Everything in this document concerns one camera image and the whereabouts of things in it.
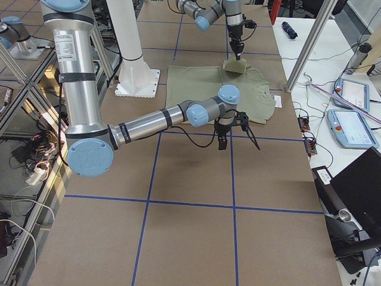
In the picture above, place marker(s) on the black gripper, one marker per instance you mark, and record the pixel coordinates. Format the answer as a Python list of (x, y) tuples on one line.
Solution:
[(222, 130), (235, 31)]

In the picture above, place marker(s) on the olive green long-sleeve shirt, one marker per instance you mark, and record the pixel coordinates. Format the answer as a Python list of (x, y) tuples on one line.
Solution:
[(201, 83)]

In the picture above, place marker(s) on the arm mounting base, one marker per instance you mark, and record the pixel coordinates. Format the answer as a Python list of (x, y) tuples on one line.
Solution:
[(30, 49)]

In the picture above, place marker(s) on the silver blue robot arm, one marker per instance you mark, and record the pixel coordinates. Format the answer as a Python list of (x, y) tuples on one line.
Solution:
[(235, 19), (90, 142)]

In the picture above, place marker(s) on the folded dark blue umbrella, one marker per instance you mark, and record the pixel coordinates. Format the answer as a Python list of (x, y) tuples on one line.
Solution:
[(291, 33)]

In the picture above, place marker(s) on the white paper clothing tag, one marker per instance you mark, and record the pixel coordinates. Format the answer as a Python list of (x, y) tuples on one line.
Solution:
[(277, 99)]

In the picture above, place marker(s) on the orange black electronics board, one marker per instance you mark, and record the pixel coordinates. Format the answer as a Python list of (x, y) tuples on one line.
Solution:
[(303, 124)]

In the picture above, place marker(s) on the pink reacher grabber stick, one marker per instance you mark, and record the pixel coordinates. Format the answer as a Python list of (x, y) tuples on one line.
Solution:
[(341, 102)]

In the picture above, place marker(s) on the near grey teach pendant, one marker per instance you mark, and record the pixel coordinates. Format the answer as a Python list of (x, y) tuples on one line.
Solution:
[(351, 129)]

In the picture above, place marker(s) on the grey teach pendant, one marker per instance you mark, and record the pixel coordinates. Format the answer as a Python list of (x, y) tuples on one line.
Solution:
[(351, 129), (356, 93)]

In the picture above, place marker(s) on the grey metal water bottle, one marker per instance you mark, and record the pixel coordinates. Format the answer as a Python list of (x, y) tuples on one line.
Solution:
[(358, 57)]

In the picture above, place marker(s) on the far grey teach pendant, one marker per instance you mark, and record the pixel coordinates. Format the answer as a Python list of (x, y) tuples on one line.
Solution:
[(356, 93)]

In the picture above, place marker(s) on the black laptop computer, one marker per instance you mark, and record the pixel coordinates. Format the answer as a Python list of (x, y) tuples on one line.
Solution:
[(356, 189)]

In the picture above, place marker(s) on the white power strip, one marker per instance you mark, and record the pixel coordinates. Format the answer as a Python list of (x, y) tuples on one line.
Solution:
[(38, 175)]

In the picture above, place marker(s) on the aluminium frame post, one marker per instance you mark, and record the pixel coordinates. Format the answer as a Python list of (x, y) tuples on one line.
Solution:
[(312, 38)]

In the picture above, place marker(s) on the white camera stand column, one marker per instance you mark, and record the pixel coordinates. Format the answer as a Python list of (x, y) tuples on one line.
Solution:
[(135, 79)]

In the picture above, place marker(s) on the aluminium truss frame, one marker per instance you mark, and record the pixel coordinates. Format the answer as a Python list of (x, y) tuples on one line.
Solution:
[(28, 124)]

